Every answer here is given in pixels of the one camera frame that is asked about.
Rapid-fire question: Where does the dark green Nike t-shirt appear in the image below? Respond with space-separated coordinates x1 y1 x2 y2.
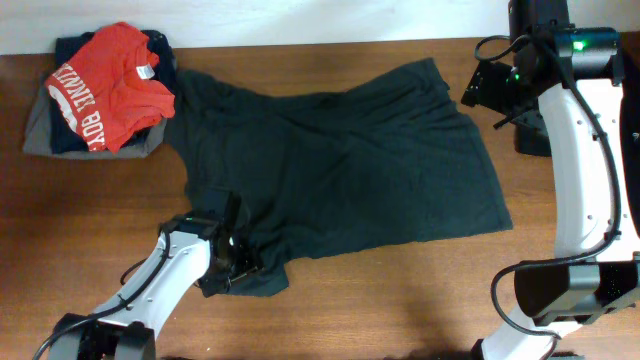
164 58 512 297

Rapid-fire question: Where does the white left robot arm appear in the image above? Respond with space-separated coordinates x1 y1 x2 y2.
33 189 263 360

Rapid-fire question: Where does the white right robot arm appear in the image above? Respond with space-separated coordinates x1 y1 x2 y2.
462 1 639 360

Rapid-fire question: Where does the black t-shirt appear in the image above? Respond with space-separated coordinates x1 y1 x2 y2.
514 34 640 241

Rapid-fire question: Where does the navy folded garment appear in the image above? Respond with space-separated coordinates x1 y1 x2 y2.
49 30 176 154

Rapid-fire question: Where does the red folded t-shirt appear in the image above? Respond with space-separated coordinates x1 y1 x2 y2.
45 22 175 153

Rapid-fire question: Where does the grey folded garment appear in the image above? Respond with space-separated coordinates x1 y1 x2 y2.
23 82 168 160

